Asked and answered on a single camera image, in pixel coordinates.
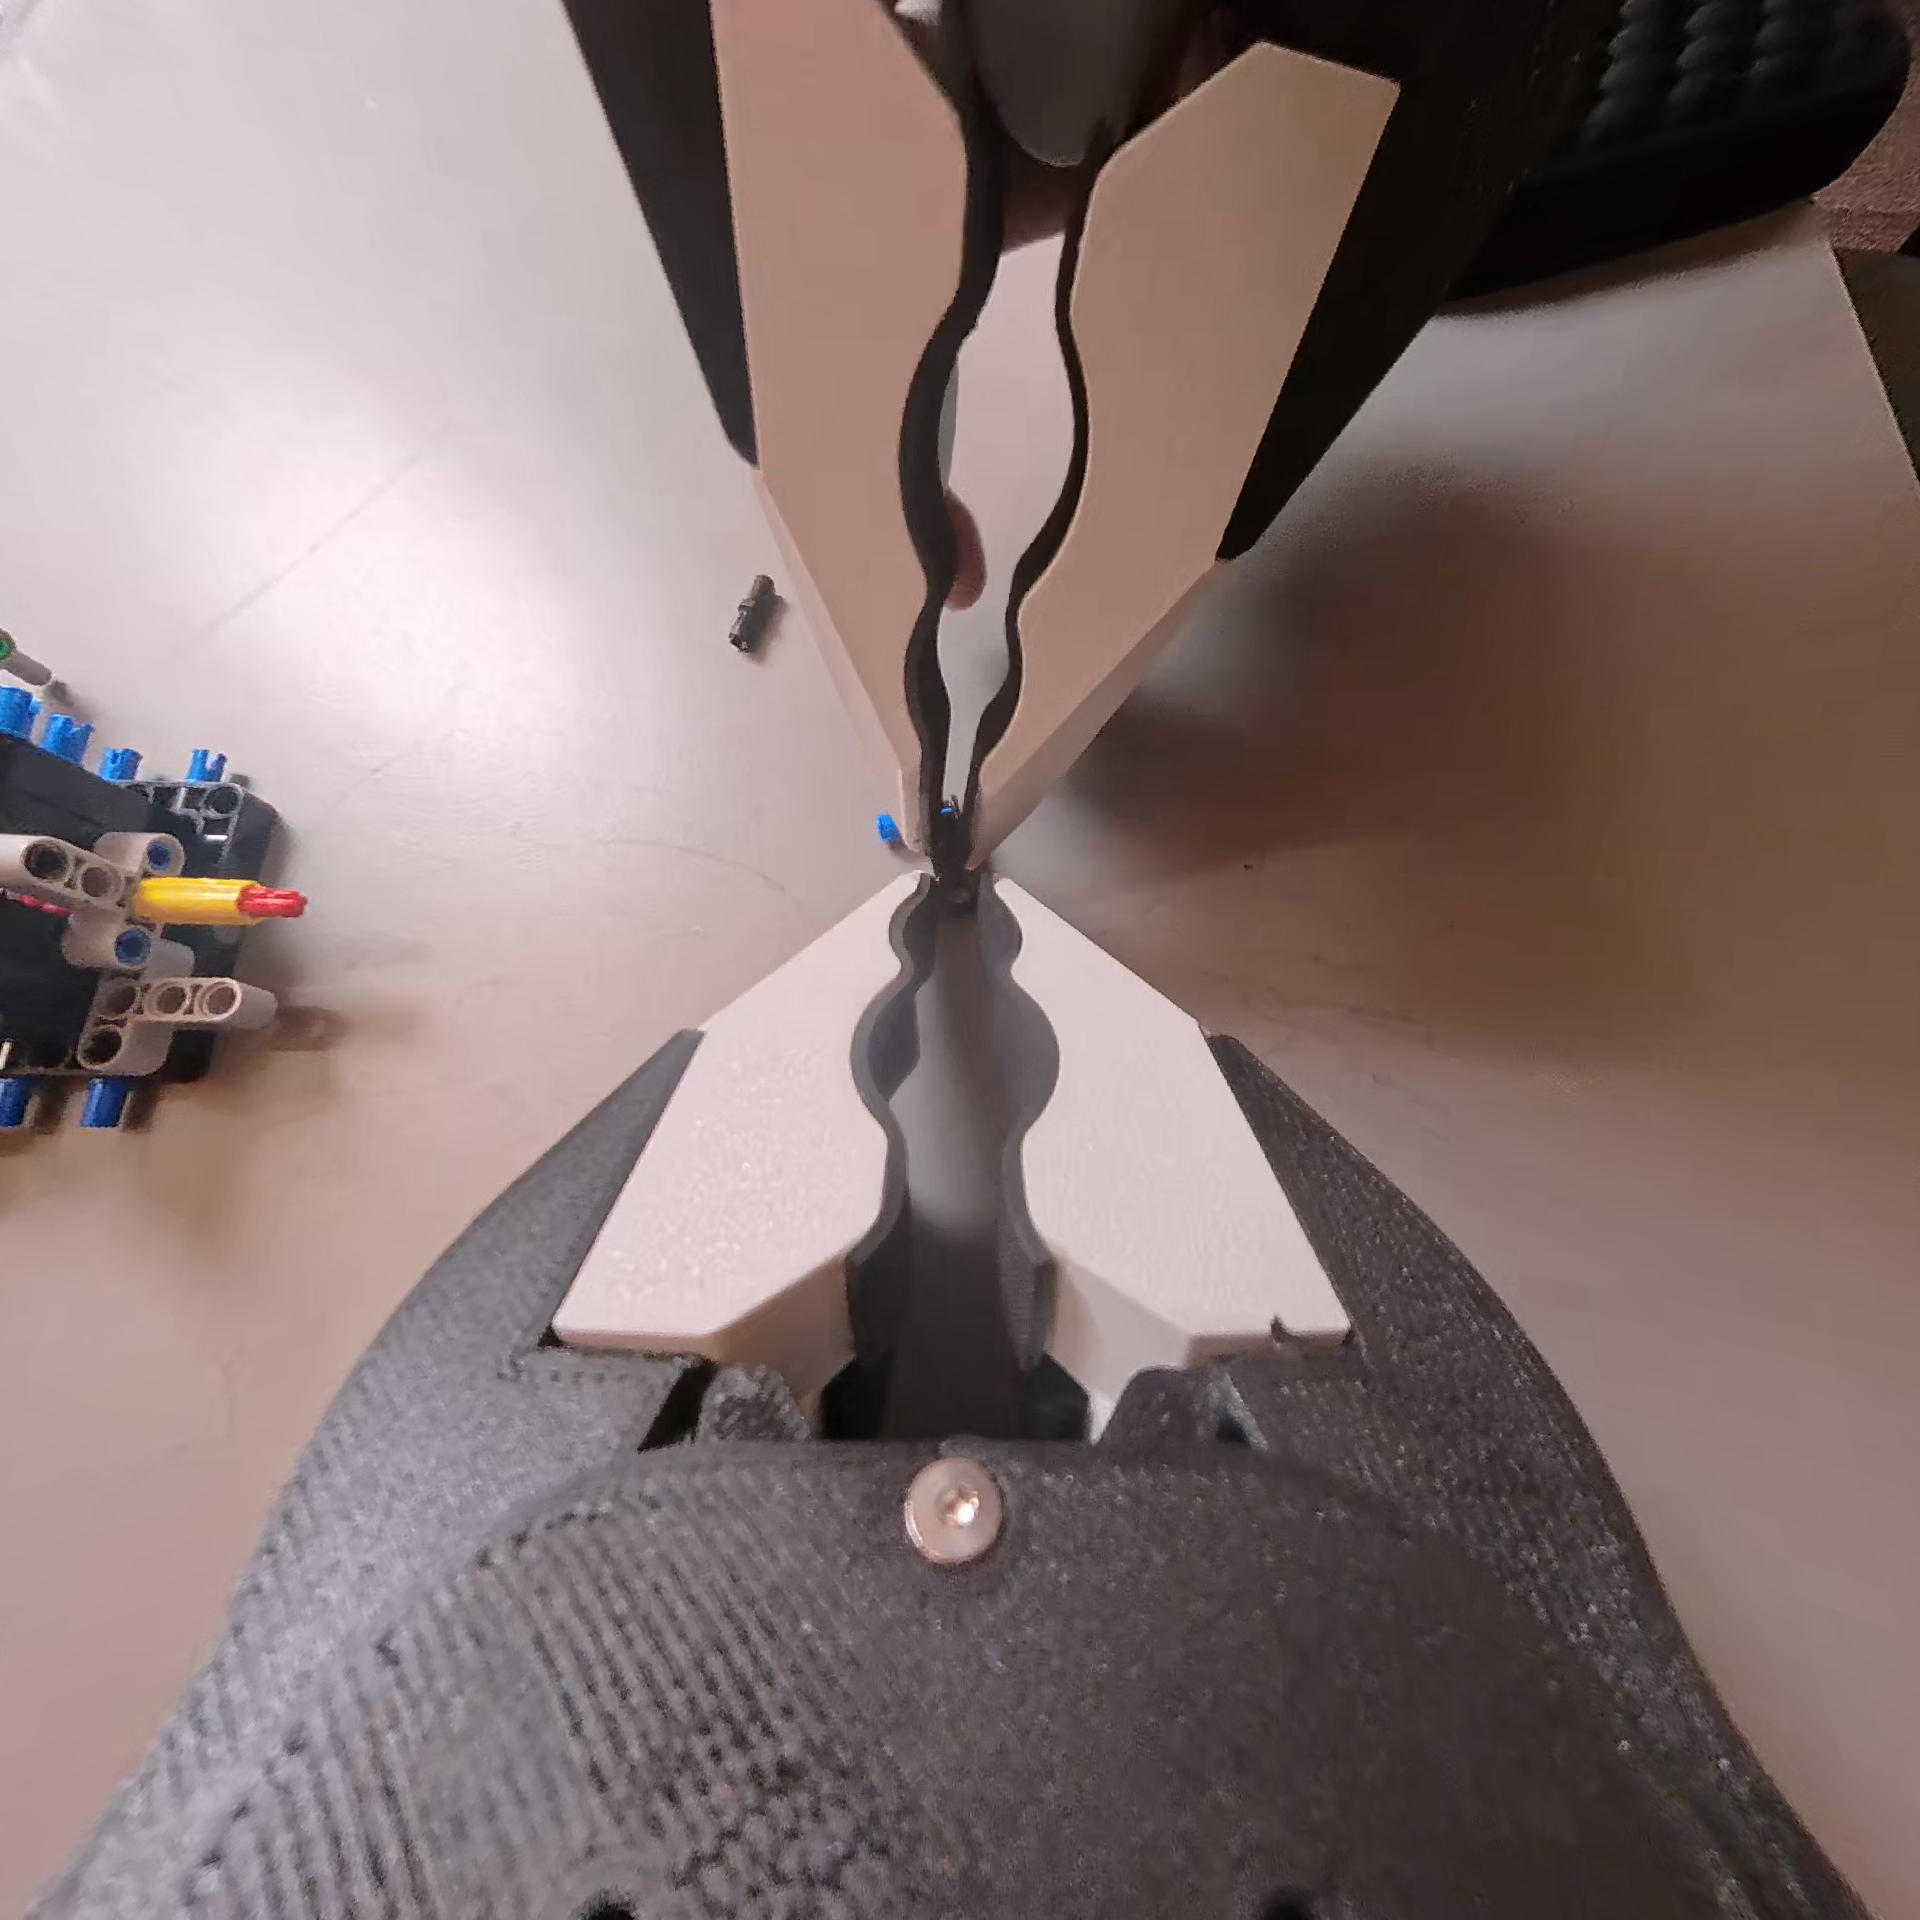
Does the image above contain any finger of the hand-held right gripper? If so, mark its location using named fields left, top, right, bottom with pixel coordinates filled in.
left=960, top=42, right=1404, bottom=876
left=708, top=0, right=985, bottom=873

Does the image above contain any lego car chassis assembly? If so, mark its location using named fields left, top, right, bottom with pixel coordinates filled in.
left=0, top=632, right=308, bottom=1130

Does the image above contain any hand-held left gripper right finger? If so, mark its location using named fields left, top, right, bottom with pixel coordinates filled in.
left=976, top=873, right=1355, bottom=1413

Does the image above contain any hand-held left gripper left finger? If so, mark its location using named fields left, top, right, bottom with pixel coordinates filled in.
left=551, top=873, right=940, bottom=1404

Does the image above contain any black lego beam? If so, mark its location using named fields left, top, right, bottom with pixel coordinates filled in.
left=871, top=803, right=985, bottom=911

